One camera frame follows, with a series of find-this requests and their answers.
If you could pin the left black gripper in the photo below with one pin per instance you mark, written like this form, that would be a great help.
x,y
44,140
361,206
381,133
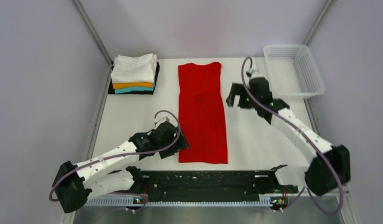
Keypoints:
x,y
180,144

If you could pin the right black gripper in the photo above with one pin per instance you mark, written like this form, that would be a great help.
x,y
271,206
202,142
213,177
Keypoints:
x,y
237,89

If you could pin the red t shirt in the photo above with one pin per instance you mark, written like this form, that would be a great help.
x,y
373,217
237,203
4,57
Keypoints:
x,y
201,114

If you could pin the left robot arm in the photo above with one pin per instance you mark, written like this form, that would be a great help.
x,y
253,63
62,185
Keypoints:
x,y
75,184

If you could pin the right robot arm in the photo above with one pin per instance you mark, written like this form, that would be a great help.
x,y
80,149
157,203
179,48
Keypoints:
x,y
328,166

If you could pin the white plastic basket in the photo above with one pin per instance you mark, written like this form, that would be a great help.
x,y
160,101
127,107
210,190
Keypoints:
x,y
292,71

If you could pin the teal folded t shirt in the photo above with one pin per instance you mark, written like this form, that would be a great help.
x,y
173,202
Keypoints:
x,y
135,90

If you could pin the yellow folded t shirt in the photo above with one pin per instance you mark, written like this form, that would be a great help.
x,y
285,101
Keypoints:
x,y
128,85

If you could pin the black folded t shirt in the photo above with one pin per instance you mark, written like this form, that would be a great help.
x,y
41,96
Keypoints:
x,y
111,89

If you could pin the white folded t shirt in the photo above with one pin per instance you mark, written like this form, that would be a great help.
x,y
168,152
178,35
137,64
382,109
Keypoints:
x,y
141,69

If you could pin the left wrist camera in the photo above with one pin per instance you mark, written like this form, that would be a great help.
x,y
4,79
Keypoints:
x,y
159,121

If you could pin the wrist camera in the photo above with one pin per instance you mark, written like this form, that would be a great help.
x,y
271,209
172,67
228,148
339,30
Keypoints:
x,y
159,121
253,73

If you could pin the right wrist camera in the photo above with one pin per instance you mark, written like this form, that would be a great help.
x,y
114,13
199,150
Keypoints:
x,y
253,73

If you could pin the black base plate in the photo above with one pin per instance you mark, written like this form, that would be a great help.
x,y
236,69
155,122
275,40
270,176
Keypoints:
x,y
208,186

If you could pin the aluminium frame rail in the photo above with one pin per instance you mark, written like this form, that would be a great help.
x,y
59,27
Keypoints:
x,y
133,200

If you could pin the right corner metal post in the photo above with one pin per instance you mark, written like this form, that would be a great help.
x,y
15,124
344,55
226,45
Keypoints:
x,y
328,5

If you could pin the corner metal post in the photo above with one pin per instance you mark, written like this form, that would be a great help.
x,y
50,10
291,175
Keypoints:
x,y
92,31
328,5

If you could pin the left corner metal post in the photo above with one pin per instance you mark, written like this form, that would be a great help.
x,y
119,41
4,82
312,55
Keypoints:
x,y
92,31

